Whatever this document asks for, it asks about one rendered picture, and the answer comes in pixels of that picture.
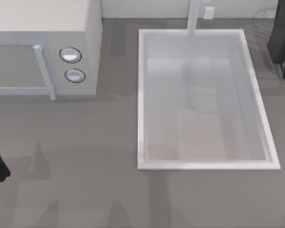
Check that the white sink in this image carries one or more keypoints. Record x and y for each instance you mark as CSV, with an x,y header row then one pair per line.
x,y
204,107

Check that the small microwave knob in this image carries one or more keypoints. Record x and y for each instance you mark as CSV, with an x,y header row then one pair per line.
x,y
74,75

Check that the large microwave knob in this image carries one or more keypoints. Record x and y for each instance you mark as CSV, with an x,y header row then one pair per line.
x,y
70,54

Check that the tall white tap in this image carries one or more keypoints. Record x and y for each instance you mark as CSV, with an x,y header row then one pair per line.
x,y
193,16

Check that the pale microwave oven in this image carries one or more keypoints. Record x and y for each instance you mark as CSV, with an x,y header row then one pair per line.
x,y
69,19

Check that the microwave door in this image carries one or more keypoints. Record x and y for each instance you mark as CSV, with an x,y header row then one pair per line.
x,y
14,66

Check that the black chair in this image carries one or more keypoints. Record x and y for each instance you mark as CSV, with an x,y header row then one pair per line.
x,y
281,35

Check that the white wall socket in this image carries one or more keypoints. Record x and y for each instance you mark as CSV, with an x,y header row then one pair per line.
x,y
209,12

